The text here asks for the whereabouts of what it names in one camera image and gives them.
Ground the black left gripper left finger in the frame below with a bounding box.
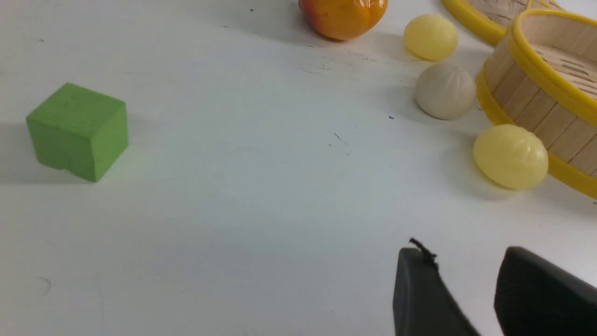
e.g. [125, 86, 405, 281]
[393, 238, 480, 336]

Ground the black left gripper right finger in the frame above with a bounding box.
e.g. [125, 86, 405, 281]
[494, 246, 597, 336]

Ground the yellow bun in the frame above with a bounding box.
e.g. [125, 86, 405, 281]
[472, 124, 549, 190]
[403, 14, 458, 61]

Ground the white bun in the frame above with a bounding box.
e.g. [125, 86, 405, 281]
[414, 62, 476, 120]

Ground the bamboo steamer tray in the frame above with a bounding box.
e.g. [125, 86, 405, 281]
[477, 9, 597, 198]

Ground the bamboo steamer lid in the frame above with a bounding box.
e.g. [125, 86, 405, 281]
[441, 0, 564, 47]

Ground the orange toy tangerine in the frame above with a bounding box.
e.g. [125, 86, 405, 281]
[298, 0, 389, 41]

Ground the green foam cube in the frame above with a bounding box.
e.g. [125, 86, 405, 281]
[26, 83, 129, 182]

